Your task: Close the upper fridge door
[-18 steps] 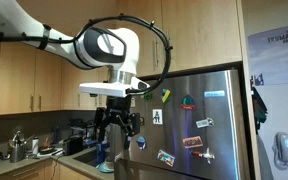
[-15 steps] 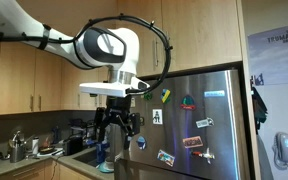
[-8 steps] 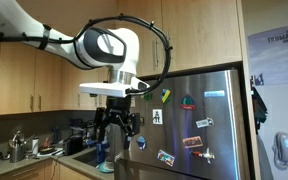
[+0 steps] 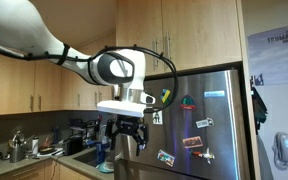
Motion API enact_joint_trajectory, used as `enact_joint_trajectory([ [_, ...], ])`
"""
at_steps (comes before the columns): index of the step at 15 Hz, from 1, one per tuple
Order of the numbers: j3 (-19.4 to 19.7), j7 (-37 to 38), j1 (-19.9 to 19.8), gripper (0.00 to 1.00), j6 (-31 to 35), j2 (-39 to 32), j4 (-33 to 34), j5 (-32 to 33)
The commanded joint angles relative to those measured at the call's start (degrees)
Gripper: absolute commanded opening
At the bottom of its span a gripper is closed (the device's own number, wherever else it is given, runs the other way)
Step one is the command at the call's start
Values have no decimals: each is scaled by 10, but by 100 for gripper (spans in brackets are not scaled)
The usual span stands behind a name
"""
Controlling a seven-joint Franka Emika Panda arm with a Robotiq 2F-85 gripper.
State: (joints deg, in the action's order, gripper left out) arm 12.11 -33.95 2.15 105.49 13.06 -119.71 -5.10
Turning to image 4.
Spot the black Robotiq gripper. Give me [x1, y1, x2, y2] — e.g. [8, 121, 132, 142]
[104, 114, 150, 157]

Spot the stainless steel refrigerator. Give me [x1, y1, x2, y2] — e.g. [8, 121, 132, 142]
[113, 69, 240, 180]

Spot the yellow blue fridge magnet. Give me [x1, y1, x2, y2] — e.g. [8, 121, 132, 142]
[160, 88, 172, 104]

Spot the wooden cabinet above fridge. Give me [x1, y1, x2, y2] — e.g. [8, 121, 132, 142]
[116, 0, 243, 77]

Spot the wooden fridge side panel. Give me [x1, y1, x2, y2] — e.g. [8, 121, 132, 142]
[235, 0, 262, 180]

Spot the white gripper mounting plate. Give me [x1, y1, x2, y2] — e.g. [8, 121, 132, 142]
[96, 99, 147, 118]

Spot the white figure square magnet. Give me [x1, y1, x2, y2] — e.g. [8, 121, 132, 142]
[152, 110, 164, 126]

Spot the blue soap bottle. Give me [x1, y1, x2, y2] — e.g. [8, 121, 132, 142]
[95, 141, 106, 165]

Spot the teal plate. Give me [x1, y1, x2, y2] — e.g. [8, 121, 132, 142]
[98, 159, 116, 174]

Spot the black dish rack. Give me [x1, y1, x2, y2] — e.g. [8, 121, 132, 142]
[68, 117, 101, 141]

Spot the stainless steel freezer drawer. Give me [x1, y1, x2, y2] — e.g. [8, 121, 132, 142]
[113, 158, 202, 180]

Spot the colourful postcard magnet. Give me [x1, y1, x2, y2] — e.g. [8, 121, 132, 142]
[156, 149, 176, 168]

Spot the kitchen sink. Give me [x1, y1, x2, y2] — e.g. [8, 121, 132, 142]
[72, 148, 100, 168]

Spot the black toaster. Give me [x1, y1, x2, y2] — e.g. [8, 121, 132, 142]
[62, 134, 84, 156]

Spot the triangular green red magnet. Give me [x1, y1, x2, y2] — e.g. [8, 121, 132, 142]
[179, 95, 197, 111]

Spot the brown rectangular word magnet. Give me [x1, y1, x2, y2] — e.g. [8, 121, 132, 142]
[182, 135, 204, 149]

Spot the grey key shaped magnet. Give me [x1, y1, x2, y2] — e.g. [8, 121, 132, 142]
[195, 117, 215, 129]

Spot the dark pan on board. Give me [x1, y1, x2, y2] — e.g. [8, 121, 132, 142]
[37, 145, 65, 158]

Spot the red white airplane magnet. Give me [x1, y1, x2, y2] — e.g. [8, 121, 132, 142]
[191, 147, 216, 165]

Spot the light blue label magnet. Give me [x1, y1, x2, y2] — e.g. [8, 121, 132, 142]
[203, 90, 226, 99]

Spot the wooden base cabinet with counter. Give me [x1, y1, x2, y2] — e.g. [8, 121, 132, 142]
[0, 146, 116, 180]

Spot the metal utensil holder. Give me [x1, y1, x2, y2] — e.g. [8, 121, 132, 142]
[8, 130, 27, 164]

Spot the dark hanging bag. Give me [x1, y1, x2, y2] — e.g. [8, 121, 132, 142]
[249, 74, 269, 135]

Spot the Truman Show poster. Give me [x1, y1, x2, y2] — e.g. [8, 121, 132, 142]
[247, 23, 288, 87]

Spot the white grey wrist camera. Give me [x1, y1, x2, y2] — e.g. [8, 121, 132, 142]
[140, 92, 157, 105]

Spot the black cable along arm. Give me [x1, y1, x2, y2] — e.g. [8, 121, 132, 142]
[0, 36, 179, 114]

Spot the black velcro cable strap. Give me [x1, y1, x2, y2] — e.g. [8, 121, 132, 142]
[56, 43, 71, 66]

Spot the wooden wall cabinet row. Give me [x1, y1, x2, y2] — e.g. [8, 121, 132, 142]
[0, 46, 63, 117]

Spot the grey wall phone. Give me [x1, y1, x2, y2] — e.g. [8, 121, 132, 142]
[272, 131, 288, 171]

